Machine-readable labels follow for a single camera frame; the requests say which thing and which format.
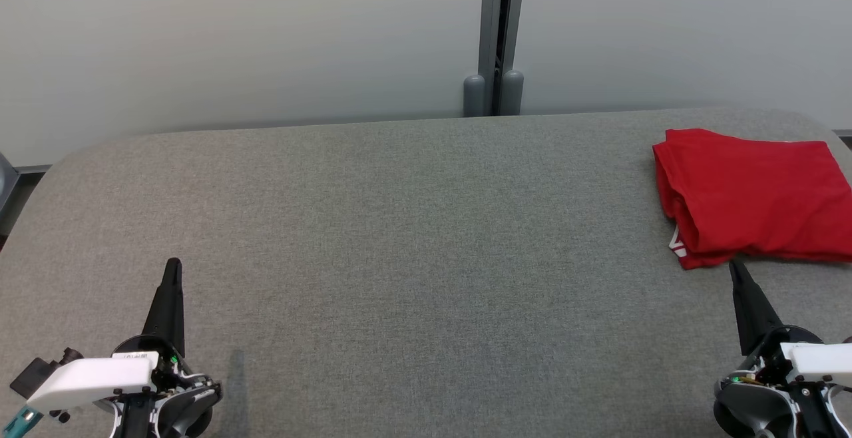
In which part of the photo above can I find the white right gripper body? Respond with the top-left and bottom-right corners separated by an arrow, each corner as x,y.
714,325 -> 852,438

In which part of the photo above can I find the red basketball jersey number 23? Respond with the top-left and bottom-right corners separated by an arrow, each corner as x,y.
652,128 -> 852,270

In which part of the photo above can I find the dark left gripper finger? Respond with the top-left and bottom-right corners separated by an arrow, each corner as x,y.
141,258 -> 186,359

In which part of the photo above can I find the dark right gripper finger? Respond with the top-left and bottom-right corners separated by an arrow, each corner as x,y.
728,260 -> 786,357

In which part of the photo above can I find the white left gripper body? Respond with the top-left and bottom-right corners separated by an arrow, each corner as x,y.
25,335 -> 224,438

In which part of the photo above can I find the left cable teal connector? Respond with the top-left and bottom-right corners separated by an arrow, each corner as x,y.
0,405 -> 42,438

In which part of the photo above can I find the grey partition end post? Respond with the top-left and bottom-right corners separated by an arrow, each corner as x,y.
0,152 -> 21,216

